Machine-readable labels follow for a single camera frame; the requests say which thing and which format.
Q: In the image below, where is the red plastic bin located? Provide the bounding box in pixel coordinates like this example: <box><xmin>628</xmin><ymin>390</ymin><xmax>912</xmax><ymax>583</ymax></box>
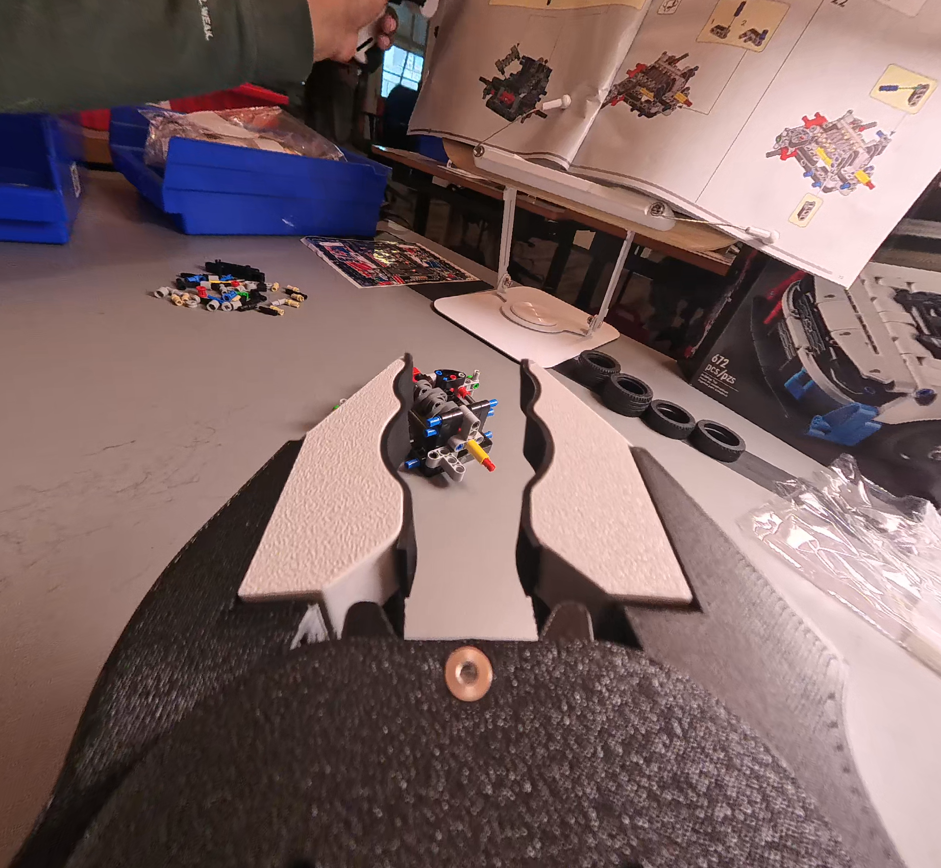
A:
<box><xmin>77</xmin><ymin>84</ymin><xmax>293</xmax><ymax>132</ymax></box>

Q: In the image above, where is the black lego set box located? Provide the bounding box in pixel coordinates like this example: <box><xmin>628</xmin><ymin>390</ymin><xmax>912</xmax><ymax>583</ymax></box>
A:
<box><xmin>676</xmin><ymin>173</ymin><xmax>941</xmax><ymax>510</ymax></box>

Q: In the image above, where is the clear plastic bag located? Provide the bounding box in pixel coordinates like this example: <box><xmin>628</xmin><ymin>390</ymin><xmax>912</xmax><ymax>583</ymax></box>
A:
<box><xmin>737</xmin><ymin>451</ymin><xmax>941</xmax><ymax>672</ymax></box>

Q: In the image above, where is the holographic sticker sheet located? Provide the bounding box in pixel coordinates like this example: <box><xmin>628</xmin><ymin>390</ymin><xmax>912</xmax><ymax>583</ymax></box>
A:
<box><xmin>301</xmin><ymin>235</ymin><xmax>480</xmax><ymax>290</ymax></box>

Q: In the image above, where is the clear bag of lego parts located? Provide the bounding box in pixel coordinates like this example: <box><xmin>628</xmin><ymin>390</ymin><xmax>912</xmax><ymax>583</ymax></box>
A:
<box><xmin>142</xmin><ymin>102</ymin><xmax>348</xmax><ymax>167</ymax></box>

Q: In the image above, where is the white book stand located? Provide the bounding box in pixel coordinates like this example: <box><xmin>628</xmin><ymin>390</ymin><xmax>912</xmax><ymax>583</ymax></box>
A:
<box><xmin>432</xmin><ymin>139</ymin><xmax>782</xmax><ymax>371</ymax></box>

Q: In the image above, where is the person's left forearm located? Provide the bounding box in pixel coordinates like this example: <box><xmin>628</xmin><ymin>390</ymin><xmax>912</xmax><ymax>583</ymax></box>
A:
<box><xmin>0</xmin><ymin>0</ymin><xmax>319</xmax><ymax>114</ymax></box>

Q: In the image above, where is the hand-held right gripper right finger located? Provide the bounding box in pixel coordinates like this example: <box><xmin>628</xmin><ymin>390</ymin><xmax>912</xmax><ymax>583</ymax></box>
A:
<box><xmin>517</xmin><ymin>360</ymin><xmax>695</xmax><ymax>640</ymax></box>

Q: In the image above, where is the black lego tire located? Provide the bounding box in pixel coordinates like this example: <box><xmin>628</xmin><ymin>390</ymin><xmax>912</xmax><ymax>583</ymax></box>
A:
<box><xmin>645</xmin><ymin>396</ymin><xmax>699</xmax><ymax>442</ymax></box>
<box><xmin>572</xmin><ymin>348</ymin><xmax>623</xmax><ymax>389</ymax></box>
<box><xmin>599</xmin><ymin>370</ymin><xmax>655</xmax><ymax>418</ymax></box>
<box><xmin>690</xmin><ymin>417</ymin><xmax>748</xmax><ymax>465</ymax></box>

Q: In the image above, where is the background work table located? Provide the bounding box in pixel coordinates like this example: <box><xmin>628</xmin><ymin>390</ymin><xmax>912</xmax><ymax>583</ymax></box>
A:
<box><xmin>370</xmin><ymin>143</ymin><xmax>738</xmax><ymax>275</ymax></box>

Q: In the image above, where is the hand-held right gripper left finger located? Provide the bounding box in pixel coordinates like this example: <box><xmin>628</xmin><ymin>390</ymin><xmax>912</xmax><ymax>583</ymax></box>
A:
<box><xmin>237</xmin><ymin>356</ymin><xmax>419</xmax><ymax>640</ymax></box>

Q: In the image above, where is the lego instruction booklet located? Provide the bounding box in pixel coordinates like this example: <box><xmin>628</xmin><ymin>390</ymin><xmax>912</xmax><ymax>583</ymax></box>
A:
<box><xmin>406</xmin><ymin>0</ymin><xmax>941</xmax><ymax>290</ymax></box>

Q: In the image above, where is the pile of lego pieces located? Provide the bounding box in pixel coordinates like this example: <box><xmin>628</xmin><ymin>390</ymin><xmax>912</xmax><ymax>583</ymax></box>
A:
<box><xmin>151</xmin><ymin>258</ymin><xmax>310</xmax><ymax>321</ymax></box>

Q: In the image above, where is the blue plastic bin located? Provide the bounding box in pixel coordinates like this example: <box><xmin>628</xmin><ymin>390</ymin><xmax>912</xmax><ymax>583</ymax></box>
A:
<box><xmin>109</xmin><ymin>102</ymin><xmax>394</xmax><ymax>237</ymax></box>
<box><xmin>0</xmin><ymin>110</ymin><xmax>87</xmax><ymax>246</ymax></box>

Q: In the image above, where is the person's left hand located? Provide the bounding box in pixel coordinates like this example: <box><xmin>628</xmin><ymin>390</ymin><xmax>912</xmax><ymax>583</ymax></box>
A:
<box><xmin>301</xmin><ymin>0</ymin><xmax>444</xmax><ymax>67</ymax></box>

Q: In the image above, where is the partly built lego assembly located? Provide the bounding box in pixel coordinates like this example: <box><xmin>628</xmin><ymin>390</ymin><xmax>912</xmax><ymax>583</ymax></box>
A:
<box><xmin>396</xmin><ymin>363</ymin><xmax>502</xmax><ymax>484</ymax></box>

